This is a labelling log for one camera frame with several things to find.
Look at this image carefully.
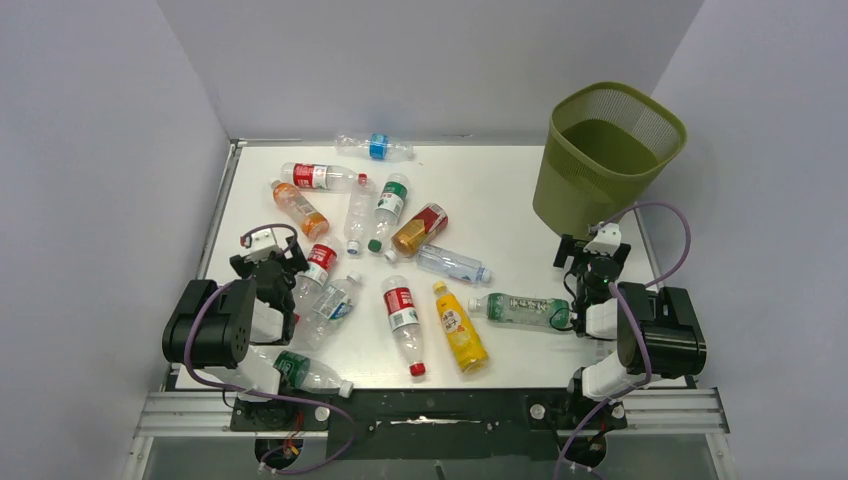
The green tea bottle white cap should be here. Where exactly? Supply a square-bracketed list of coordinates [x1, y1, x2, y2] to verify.
[467, 293, 573, 332]

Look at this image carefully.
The clear bottle red cap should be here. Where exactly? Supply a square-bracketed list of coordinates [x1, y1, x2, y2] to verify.
[381, 275, 427, 378]

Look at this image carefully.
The clear water bottle blue cap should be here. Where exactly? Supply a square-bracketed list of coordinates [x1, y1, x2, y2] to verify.
[415, 244, 492, 285]

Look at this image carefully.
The yellow honey pomelo drink bottle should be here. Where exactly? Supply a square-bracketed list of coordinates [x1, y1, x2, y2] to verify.
[432, 281, 489, 374]

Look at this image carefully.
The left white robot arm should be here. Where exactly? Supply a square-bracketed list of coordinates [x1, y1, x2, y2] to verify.
[162, 246, 307, 403]

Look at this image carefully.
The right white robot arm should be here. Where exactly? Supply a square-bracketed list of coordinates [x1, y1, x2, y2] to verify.
[554, 231, 707, 427]

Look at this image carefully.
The green mesh waste bin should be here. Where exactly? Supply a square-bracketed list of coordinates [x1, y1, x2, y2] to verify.
[532, 82, 687, 239]

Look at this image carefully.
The clear bottle red label left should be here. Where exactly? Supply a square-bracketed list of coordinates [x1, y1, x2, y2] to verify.
[292, 234, 341, 320]

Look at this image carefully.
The clear bottle red label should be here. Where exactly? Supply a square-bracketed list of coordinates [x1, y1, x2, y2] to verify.
[292, 234, 341, 320]
[280, 162, 367, 193]

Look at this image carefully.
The crushed clear bottle white cap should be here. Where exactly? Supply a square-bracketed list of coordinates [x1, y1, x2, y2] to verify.
[294, 271, 363, 350]

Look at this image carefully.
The orange drink bottle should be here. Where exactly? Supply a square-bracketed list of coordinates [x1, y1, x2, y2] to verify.
[270, 180, 330, 241]

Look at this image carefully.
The clear bottle dark green label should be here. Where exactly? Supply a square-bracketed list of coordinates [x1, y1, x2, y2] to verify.
[272, 350, 354, 398]

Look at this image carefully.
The clear bottle red label top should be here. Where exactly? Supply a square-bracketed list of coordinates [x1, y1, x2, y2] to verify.
[280, 162, 367, 193]

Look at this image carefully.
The clear bottle blue label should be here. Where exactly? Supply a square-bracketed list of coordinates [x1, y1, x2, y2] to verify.
[335, 133, 415, 162]

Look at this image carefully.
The amber tea bottle red label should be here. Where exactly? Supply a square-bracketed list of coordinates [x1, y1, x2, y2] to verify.
[383, 203, 449, 264]

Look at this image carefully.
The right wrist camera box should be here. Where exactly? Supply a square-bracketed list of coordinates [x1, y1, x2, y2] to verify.
[583, 223, 622, 257]

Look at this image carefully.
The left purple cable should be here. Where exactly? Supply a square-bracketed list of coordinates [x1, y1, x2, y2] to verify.
[182, 223, 358, 477]

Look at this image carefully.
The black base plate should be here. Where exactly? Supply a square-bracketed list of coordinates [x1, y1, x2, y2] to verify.
[230, 388, 628, 468]

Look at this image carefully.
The aluminium frame rail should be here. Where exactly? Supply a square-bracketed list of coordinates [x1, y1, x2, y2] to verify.
[134, 388, 738, 479]

